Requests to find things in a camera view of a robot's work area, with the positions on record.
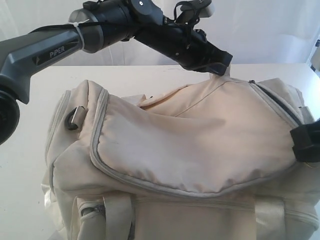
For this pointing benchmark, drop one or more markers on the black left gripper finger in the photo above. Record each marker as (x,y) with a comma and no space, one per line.
(218,56)
(213,68)

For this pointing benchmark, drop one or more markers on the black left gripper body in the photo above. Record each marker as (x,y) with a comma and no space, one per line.
(191,48)

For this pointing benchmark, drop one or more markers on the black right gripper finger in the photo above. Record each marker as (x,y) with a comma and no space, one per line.
(306,152)
(307,134)

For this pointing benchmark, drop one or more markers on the cream duffel bag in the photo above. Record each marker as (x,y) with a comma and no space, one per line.
(206,161)

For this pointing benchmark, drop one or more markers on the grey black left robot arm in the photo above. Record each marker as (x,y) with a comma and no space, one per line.
(96,26)

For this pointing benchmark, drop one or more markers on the white backdrop curtain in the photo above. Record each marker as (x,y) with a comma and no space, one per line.
(253,31)

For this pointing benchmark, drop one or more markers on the white zip tie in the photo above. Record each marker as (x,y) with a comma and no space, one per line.
(76,25)

